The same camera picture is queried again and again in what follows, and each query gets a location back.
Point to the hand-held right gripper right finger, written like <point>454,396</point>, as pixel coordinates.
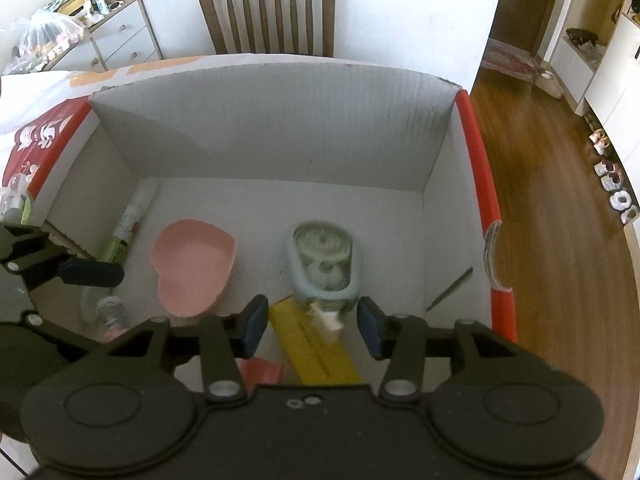
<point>371,327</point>

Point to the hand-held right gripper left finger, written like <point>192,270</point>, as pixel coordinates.
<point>256,327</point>

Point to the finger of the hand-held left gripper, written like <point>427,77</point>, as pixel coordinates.
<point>50,332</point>
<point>92,272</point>

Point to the red pink packet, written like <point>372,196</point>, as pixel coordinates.
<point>262,371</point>

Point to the small pink white bottle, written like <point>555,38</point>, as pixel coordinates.
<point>111,312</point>

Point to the pale green white tube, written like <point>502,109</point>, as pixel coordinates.
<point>125,225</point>

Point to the yellow rectangular box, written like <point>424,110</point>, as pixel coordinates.
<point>310,350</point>

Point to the green correction tape dispenser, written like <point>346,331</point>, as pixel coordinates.
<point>322,260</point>

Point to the pink heart-shaped dish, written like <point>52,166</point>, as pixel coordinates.
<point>192,265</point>

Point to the bright green printed tube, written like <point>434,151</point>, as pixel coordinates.
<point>17,200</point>

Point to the red cardboard box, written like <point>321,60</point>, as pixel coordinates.
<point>275,125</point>

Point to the white drawer cabinet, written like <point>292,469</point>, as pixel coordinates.
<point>125,35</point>

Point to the clear plastic bag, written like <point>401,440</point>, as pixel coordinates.
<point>45,35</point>

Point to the row of shoes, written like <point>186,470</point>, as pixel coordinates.
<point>607,170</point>

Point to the red patterned door mat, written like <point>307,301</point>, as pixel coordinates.
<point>510,62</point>

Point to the pair of beige slippers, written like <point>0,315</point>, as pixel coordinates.
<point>552,85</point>

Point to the black handbag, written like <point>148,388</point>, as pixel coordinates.
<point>582,36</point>

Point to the dark brown door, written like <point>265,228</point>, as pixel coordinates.
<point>525,0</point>

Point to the white cabinet wall unit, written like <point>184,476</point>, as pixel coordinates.
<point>575,65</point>

